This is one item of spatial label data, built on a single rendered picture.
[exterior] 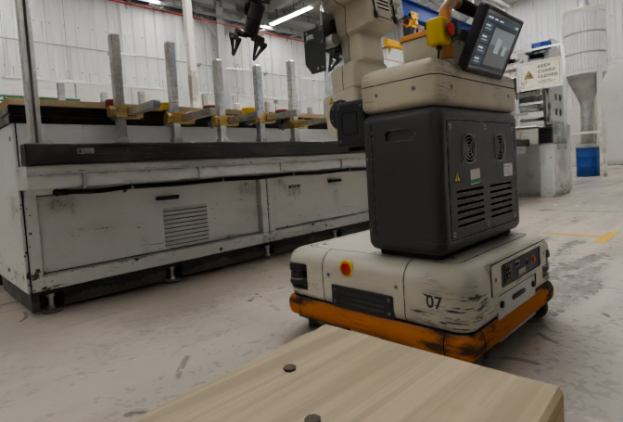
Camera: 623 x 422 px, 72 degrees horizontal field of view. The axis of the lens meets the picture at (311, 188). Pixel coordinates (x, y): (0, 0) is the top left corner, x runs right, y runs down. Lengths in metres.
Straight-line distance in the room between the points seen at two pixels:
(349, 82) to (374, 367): 1.33
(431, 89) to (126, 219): 1.60
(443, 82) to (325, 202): 2.00
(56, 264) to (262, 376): 1.98
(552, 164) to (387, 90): 4.63
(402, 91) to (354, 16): 0.48
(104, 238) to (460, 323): 1.64
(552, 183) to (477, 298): 4.66
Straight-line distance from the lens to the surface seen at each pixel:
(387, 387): 0.23
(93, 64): 9.82
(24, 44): 1.96
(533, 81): 5.83
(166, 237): 2.36
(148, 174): 2.06
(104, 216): 2.23
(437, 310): 1.17
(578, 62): 9.94
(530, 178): 5.96
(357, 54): 1.57
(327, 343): 0.28
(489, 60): 1.39
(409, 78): 1.20
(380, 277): 1.24
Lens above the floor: 0.55
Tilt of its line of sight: 3 degrees down
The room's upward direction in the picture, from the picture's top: 4 degrees counter-clockwise
